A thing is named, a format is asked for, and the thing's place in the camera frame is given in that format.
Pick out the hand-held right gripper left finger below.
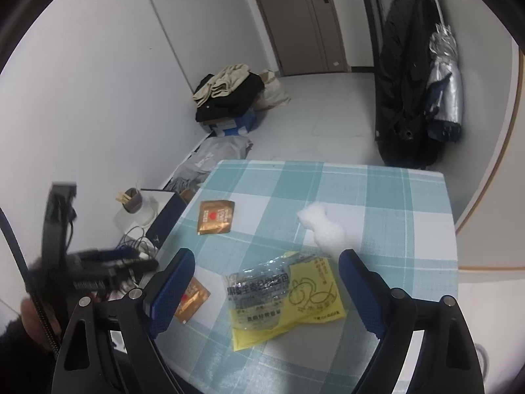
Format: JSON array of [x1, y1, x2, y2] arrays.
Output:
[[51, 248, 196, 394]]

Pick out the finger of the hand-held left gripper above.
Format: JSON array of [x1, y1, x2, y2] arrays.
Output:
[[70, 247, 160, 292]]

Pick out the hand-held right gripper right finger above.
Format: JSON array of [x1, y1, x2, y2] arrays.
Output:
[[338, 249, 485, 394]]

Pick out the white tissue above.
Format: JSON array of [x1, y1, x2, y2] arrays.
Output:
[[296, 202, 349, 260]]

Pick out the yellow plastic wrapper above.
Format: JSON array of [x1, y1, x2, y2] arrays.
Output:
[[223, 250, 346, 352]]

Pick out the person's dark sleeved left forearm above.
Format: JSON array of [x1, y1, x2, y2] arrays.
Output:
[[0, 318, 58, 394]]

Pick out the person's left hand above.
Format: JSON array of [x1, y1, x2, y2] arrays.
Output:
[[20, 297, 55, 350]]

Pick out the orange sachet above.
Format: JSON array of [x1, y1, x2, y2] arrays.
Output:
[[197, 199, 236, 235], [173, 277, 211, 324]]

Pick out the cup with sticks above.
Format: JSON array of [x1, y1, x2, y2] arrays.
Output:
[[114, 187, 158, 230]]

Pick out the navy blue box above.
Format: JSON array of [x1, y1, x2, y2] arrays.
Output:
[[145, 189, 185, 249]]

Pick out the teal checked tablecloth table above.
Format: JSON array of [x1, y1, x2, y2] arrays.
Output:
[[109, 160, 459, 394]]

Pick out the grey plastic bag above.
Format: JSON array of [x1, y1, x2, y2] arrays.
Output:
[[174, 135, 254, 185]]

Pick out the white wardrobe with wooden trim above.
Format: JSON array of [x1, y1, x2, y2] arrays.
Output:
[[451, 45, 525, 274]]

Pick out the blue shoebox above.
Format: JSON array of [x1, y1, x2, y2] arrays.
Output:
[[199, 107, 259, 137]]

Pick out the black folded clothes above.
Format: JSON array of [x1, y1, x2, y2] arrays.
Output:
[[195, 73, 265, 123]]

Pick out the black hanging coat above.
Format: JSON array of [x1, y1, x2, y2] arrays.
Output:
[[375, 0, 446, 169]]

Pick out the beige folded cloth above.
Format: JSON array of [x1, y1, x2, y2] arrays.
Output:
[[193, 64, 251, 105]]

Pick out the beige tote bag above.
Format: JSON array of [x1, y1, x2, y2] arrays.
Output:
[[256, 70, 291, 111]]

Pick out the silver folded umbrella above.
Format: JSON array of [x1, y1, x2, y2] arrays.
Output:
[[424, 22, 464, 142]]

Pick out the grey room door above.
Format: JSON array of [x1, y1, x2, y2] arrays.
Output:
[[244, 0, 349, 78]]

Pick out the grey cable bundle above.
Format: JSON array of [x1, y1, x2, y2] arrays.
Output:
[[119, 226, 160, 261]]

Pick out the black braided cable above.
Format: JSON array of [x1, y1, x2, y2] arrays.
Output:
[[0, 209, 59, 354]]

